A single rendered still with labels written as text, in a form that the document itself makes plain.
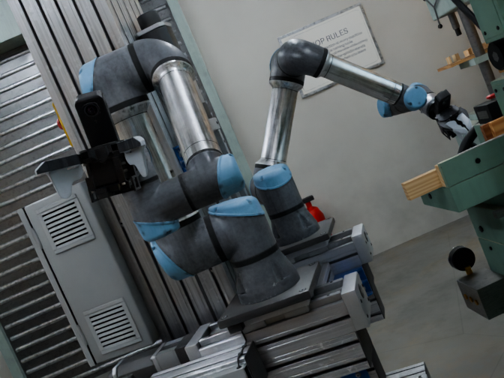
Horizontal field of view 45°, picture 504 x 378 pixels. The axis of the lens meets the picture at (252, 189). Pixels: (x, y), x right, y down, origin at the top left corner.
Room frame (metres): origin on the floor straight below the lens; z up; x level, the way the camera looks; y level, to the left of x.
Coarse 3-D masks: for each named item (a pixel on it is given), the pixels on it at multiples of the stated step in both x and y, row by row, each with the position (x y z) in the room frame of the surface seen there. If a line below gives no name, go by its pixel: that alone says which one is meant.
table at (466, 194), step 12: (492, 168) 1.29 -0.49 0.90; (468, 180) 1.29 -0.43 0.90; (480, 180) 1.29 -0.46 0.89; (492, 180) 1.29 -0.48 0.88; (432, 192) 1.40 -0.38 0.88; (444, 192) 1.32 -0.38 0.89; (456, 192) 1.28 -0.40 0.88; (468, 192) 1.29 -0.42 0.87; (480, 192) 1.29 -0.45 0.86; (492, 192) 1.29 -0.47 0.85; (432, 204) 1.43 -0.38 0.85; (444, 204) 1.35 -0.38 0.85; (456, 204) 1.28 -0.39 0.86; (468, 204) 1.29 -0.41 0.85
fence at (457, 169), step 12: (492, 144) 1.29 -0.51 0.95; (456, 156) 1.29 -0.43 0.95; (468, 156) 1.29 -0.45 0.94; (480, 156) 1.29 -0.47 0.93; (492, 156) 1.29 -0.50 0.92; (444, 168) 1.28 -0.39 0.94; (456, 168) 1.29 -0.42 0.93; (468, 168) 1.29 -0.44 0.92; (480, 168) 1.29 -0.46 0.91; (444, 180) 1.29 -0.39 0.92; (456, 180) 1.29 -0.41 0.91
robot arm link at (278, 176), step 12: (276, 168) 1.87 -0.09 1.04; (288, 168) 1.88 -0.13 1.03; (264, 180) 1.84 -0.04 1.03; (276, 180) 1.83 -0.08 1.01; (288, 180) 1.84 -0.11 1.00; (264, 192) 1.85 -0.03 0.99; (276, 192) 1.83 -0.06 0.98; (288, 192) 1.84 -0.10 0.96; (264, 204) 1.87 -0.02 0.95; (276, 204) 1.84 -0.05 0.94; (288, 204) 1.83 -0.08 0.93
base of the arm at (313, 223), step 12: (300, 204) 1.85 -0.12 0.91; (276, 216) 1.85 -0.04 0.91; (288, 216) 1.83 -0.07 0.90; (300, 216) 1.84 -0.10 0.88; (312, 216) 1.87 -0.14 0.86; (276, 228) 1.86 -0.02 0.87; (288, 228) 1.83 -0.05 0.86; (300, 228) 1.82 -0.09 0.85; (312, 228) 1.83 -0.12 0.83; (276, 240) 1.85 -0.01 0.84; (288, 240) 1.82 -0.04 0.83; (300, 240) 1.81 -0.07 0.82
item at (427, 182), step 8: (416, 176) 1.34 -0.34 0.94; (424, 176) 1.32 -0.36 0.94; (432, 176) 1.32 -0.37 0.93; (408, 184) 1.32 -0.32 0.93; (416, 184) 1.32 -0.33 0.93; (424, 184) 1.32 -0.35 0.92; (432, 184) 1.32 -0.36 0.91; (440, 184) 1.32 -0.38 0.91; (408, 192) 1.32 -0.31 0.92; (416, 192) 1.32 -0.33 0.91; (424, 192) 1.32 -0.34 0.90
